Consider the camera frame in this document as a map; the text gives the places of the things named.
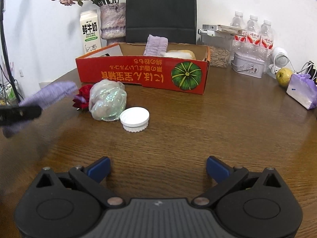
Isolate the purple knitted sock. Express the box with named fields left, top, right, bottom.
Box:
left=1, top=81, right=77, bottom=138

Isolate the yellow white plush toy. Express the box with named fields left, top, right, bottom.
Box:
left=161, top=50, right=196, bottom=60

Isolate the fluffy purple towel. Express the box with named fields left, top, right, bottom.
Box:
left=143, top=35, right=169, bottom=57

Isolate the black tripod stand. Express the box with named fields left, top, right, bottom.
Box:
left=1, top=0, right=21, bottom=104

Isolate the white round jar lid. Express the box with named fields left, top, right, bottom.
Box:
left=119, top=107, right=150, bottom=133

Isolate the red fabric rose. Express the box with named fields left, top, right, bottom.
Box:
left=73, top=84, right=93, bottom=111

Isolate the iridescent plastic wrapped bag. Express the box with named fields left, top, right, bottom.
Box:
left=89, top=80, right=127, bottom=121

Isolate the small decorated tin box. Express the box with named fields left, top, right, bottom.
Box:
left=230, top=52, right=265, bottom=79

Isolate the yellow green pear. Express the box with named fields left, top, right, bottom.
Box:
left=276, top=68, right=293, bottom=88

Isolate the red pumpkin cardboard box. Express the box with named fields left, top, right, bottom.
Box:
left=76, top=43, right=211, bottom=95

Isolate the white milk carton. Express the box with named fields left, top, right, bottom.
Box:
left=79, top=10, right=102, bottom=54

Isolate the clear container with seeds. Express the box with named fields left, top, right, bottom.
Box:
left=198, top=28, right=233, bottom=68

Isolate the white small desk fan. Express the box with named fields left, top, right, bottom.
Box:
left=269, top=47, right=289, bottom=75

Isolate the left water bottle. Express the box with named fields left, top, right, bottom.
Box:
left=230, top=11, right=247, bottom=57

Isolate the water bottle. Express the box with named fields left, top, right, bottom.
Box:
left=259, top=20, right=274, bottom=73
left=245, top=15, right=261, bottom=57
left=230, top=11, right=247, bottom=57

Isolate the right water bottle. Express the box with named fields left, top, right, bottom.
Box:
left=259, top=20, right=274, bottom=73

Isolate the middle water bottle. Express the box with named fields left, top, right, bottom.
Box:
left=245, top=15, right=261, bottom=57

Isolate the purple marbled vase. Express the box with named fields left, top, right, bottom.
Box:
left=100, top=3, right=126, bottom=46

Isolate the flat box on container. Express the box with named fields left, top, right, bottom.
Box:
left=198, top=24, right=245, bottom=36

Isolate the black paper shopping bag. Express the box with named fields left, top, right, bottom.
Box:
left=126, top=0, right=197, bottom=44

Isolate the white cable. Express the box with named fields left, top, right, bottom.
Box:
left=288, top=59, right=317, bottom=80

